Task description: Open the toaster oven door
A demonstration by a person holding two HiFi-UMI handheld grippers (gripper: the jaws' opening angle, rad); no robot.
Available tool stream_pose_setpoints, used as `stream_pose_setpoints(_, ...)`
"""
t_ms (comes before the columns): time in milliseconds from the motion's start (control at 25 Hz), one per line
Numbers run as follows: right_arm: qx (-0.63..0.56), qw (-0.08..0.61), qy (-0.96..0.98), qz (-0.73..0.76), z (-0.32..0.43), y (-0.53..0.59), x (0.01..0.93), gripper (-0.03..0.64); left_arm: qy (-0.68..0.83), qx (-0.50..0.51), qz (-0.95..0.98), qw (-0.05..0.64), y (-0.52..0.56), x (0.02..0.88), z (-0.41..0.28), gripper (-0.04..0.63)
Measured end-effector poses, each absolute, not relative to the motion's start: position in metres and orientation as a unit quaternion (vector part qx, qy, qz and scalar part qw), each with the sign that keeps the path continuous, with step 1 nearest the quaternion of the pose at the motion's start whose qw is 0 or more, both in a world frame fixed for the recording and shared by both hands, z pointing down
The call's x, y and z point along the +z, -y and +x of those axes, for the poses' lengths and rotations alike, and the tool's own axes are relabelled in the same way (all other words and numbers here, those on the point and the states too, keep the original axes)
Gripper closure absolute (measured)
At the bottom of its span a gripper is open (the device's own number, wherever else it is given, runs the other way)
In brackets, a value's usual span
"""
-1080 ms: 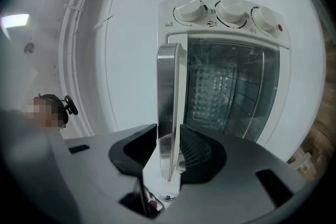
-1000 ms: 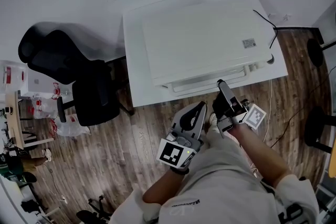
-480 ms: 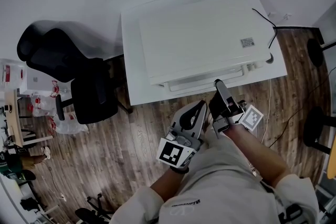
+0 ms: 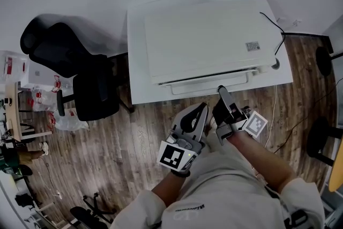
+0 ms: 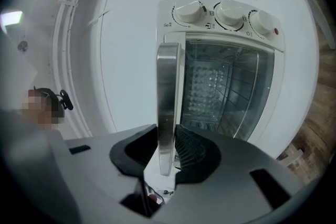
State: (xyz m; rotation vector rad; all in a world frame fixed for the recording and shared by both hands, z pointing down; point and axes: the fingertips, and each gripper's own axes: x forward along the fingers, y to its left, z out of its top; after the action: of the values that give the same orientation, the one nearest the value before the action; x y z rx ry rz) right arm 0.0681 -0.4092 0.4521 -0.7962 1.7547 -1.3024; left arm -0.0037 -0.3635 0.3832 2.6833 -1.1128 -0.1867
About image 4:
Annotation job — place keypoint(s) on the black wristband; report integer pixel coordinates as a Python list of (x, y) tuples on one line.
[(181, 173)]

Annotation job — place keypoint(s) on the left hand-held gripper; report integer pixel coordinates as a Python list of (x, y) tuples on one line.
[(177, 154)]

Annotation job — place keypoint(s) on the person's right forearm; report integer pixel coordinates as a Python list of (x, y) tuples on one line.
[(260, 161)]

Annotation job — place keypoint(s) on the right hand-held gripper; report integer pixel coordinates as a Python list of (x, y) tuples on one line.
[(242, 123)]

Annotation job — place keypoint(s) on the clear plastic bag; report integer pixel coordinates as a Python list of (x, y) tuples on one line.
[(68, 122)]

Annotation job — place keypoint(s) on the white cardboard box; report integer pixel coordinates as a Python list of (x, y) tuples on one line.
[(40, 75)]

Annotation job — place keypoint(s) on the black office chair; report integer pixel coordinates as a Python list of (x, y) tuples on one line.
[(80, 69)]

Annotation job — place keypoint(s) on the person's white shirt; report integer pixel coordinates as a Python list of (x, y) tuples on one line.
[(227, 195)]

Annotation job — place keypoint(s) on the white toaster oven door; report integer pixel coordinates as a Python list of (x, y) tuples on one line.
[(209, 84)]

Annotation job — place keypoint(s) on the person's left forearm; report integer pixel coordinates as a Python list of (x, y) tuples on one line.
[(171, 190)]

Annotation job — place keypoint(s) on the yellow board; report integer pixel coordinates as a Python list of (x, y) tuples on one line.
[(337, 169)]

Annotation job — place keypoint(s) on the wooden desk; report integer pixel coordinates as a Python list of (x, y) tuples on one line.
[(13, 112)]

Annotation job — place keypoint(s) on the black chair base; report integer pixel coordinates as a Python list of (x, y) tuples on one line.
[(91, 209)]

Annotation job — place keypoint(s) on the red and white plastic bag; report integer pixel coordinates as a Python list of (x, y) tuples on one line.
[(40, 99)]

